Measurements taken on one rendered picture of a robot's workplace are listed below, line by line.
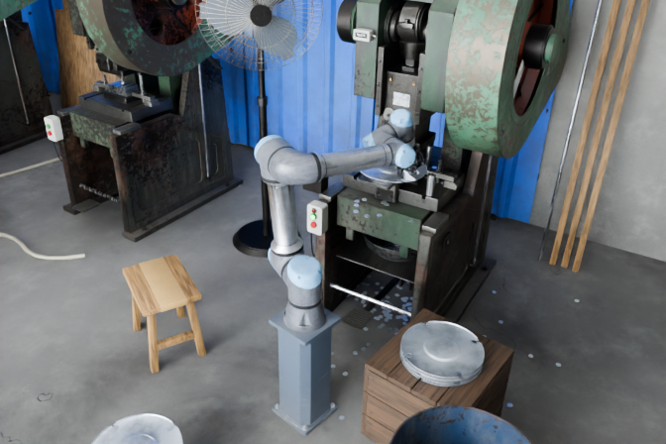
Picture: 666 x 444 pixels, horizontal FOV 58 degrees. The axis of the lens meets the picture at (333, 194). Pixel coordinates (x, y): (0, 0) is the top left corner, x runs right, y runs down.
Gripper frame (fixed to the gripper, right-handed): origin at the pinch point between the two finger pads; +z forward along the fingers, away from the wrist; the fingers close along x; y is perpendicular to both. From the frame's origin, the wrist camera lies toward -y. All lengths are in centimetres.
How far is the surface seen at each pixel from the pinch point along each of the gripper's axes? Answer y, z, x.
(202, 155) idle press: -159, 72, 35
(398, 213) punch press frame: -0.7, 12.8, -8.1
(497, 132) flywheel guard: 36, -35, 1
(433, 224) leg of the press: 14.4, 12.8, -8.7
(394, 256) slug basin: -4.5, 41.4, -11.2
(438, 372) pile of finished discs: 37, 15, -64
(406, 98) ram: -7.4, -19.5, 24.2
